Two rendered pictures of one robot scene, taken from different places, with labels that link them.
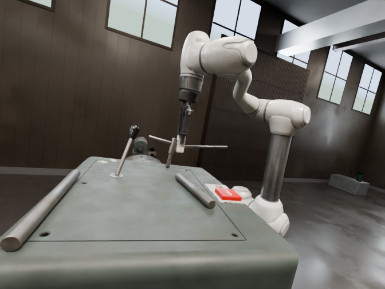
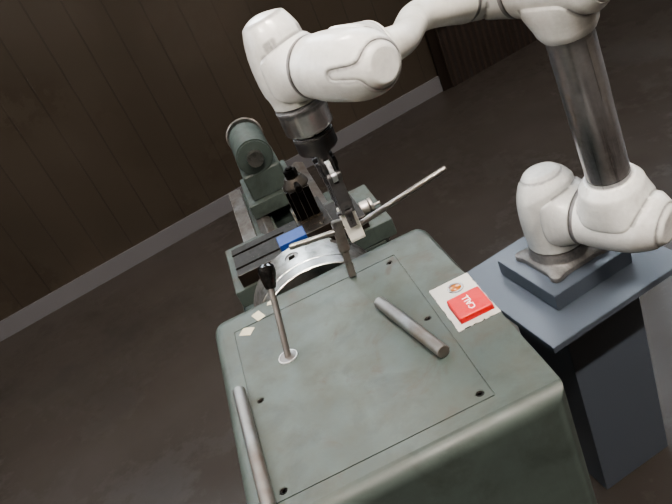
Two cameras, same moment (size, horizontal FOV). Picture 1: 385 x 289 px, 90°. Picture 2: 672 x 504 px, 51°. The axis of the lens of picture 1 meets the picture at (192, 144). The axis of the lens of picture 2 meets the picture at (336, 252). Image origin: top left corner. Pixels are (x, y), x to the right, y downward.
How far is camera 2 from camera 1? 0.70 m
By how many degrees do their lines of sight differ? 26
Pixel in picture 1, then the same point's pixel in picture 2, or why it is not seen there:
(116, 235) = (346, 461)
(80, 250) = (325, 491)
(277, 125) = (543, 29)
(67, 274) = not seen: outside the picture
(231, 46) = (342, 74)
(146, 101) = not seen: outside the picture
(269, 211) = (615, 209)
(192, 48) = (271, 71)
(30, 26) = not seen: outside the picture
